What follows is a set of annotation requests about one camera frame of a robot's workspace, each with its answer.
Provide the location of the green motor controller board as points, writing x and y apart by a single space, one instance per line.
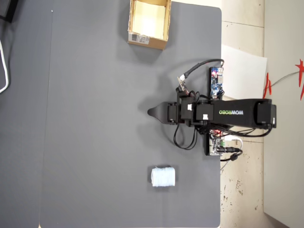
215 147

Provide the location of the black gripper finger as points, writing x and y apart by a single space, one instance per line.
160 112

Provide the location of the white paper sheet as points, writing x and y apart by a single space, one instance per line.
244 71

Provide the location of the open cardboard box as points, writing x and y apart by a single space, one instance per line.
148 21

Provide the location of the white cabinet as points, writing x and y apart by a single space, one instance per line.
285 142

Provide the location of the blue circuit board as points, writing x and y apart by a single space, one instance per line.
215 83

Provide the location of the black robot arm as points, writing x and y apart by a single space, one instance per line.
249 111

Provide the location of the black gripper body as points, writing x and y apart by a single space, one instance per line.
173 113

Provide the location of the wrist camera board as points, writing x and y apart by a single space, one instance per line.
182 85

